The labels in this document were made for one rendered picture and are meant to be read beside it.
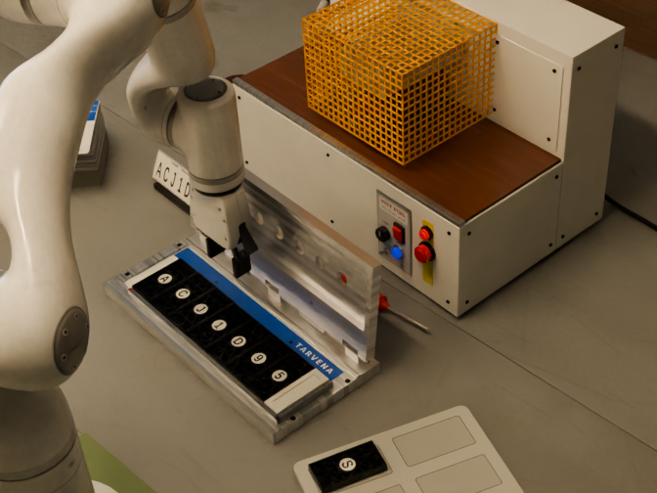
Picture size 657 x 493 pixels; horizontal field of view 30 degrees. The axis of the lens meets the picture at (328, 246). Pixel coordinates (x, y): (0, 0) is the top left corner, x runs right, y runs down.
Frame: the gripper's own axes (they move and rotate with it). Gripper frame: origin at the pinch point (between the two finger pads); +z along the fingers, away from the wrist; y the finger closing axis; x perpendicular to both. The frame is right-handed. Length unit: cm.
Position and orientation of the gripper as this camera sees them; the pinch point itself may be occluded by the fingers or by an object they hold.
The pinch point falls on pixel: (228, 255)
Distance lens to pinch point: 194.9
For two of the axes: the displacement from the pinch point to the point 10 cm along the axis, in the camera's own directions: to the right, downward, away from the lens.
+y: 6.6, 4.7, -5.9
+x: 7.5, -4.6, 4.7
